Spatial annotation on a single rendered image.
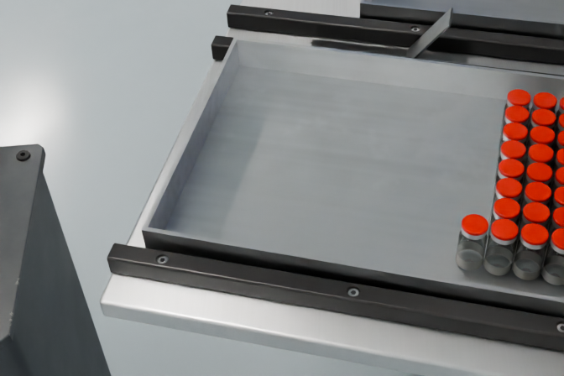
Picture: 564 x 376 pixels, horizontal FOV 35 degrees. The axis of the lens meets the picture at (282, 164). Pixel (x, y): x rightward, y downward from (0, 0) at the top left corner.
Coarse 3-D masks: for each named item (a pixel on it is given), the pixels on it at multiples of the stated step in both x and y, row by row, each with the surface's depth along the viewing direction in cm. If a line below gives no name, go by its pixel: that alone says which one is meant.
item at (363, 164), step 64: (256, 64) 90; (320, 64) 88; (384, 64) 86; (448, 64) 85; (192, 128) 80; (256, 128) 84; (320, 128) 84; (384, 128) 83; (448, 128) 83; (192, 192) 79; (256, 192) 78; (320, 192) 78; (384, 192) 78; (448, 192) 77; (256, 256) 70; (320, 256) 73; (384, 256) 73; (448, 256) 72
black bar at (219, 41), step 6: (216, 36) 92; (222, 36) 92; (216, 42) 91; (222, 42) 91; (228, 42) 91; (216, 48) 91; (222, 48) 91; (228, 48) 91; (216, 54) 92; (222, 54) 91; (378, 54) 89; (486, 66) 86; (534, 72) 85
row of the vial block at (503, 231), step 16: (512, 96) 79; (528, 96) 79; (512, 112) 77; (528, 112) 77; (512, 128) 76; (512, 144) 75; (512, 160) 73; (496, 176) 74; (512, 176) 72; (496, 192) 72; (512, 192) 71; (496, 208) 70; (512, 208) 70; (496, 224) 69; (512, 224) 68; (496, 240) 68; (512, 240) 68; (496, 256) 69; (512, 256) 69; (496, 272) 70
